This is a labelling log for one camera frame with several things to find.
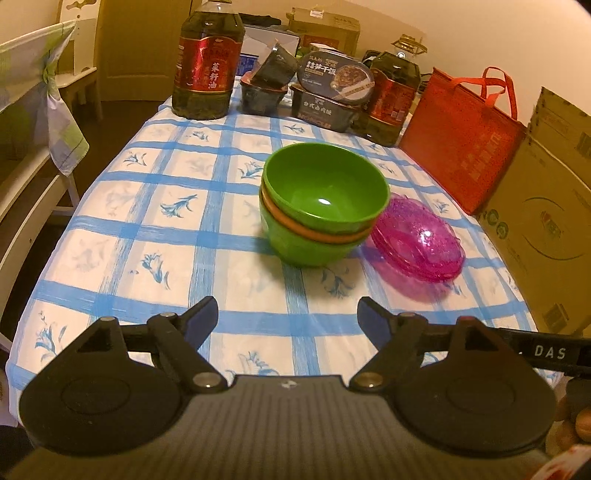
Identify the small black food tub, upper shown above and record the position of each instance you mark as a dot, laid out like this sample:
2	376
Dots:
274	67

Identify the chair with patterned cover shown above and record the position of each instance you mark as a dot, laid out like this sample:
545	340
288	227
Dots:
41	143

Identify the wooden door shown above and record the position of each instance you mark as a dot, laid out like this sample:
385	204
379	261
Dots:
137	46

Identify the white box behind food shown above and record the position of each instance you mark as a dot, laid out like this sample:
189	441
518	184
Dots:
255	42

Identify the orange plastic bowl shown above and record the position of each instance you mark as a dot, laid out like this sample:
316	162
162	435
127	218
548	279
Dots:
306	232

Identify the pink glass plate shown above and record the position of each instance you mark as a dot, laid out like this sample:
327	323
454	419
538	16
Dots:
418	266
409	225
392	272

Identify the oil bottle, left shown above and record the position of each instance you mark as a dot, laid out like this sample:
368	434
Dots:
209	47

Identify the small black food tub, lower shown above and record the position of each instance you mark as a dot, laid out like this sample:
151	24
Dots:
260	100

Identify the red insulated tote bag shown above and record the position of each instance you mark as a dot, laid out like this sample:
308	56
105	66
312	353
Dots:
465	132

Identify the blue checked tablecloth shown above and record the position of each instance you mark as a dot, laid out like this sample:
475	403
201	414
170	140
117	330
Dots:
175	217

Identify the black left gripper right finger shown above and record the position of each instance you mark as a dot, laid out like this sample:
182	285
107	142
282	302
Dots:
397	339

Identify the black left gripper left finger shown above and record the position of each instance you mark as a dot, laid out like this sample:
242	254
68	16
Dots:
177	339

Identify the cardboard box in background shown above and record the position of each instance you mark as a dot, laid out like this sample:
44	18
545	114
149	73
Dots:
326	28

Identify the large oil bottle, right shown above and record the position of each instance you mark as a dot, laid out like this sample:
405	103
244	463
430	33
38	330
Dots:
396	82

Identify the white wooden chair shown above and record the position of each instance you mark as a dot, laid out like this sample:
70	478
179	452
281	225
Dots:
77	74

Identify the person's right hand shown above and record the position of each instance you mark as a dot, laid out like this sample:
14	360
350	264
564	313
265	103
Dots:
567	431

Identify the small black food tub, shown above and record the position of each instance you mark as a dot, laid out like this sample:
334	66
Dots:
260	100
274	67

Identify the oval instant rice box, top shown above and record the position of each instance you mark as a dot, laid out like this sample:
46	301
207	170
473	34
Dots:
335	76

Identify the black instant rice box, bottom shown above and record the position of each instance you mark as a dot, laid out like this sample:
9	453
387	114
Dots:
320	111

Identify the green plastic bowl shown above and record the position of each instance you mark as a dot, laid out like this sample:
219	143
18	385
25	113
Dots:
299	251
326	188

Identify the large cardboard box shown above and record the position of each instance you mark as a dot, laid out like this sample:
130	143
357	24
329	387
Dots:
539	217

